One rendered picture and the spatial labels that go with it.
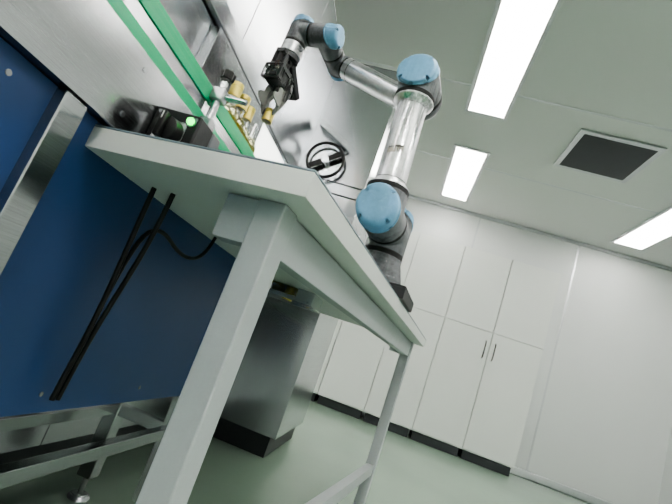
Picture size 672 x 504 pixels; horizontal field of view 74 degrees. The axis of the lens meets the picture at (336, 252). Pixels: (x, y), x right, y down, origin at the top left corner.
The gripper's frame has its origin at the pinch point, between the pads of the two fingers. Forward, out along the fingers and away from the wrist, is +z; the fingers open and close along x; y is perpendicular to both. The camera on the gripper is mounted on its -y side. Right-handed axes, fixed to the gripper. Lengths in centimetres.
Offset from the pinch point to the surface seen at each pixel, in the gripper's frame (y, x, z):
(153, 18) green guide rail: 68, 31, 29
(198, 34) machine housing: 29.5, -8.8, -3.4
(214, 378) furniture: 61, 60, 73
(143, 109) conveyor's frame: 63, 32, 42
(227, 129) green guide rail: 37, 23, 29
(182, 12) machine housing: 38.3, -6.5, -2.1
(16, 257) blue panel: 69, 31, 68
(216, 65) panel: 20.0, -8.2, -1.1
